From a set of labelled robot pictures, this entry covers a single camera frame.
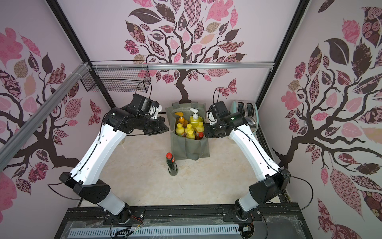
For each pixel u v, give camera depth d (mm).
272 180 401
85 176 402
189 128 832
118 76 947
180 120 873
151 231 697
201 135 829
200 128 842
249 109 1029
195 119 876
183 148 742
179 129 837
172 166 787
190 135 779
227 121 501
